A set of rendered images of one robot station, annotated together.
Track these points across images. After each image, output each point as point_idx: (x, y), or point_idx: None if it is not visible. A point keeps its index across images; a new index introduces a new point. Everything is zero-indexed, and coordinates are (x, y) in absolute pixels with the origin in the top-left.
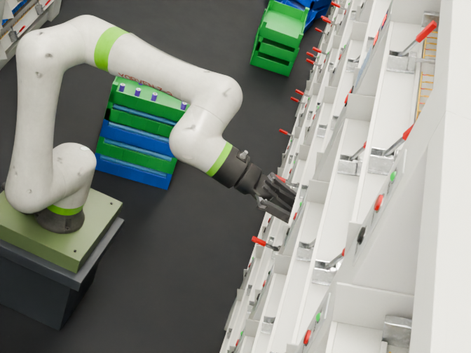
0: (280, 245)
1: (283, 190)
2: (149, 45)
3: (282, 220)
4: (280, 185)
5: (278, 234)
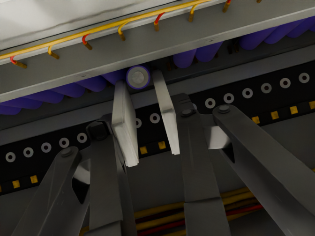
0: (3, 21)
1: (260, 187)
2: None
3: (43, 181)
4: (281, 223)
5: None
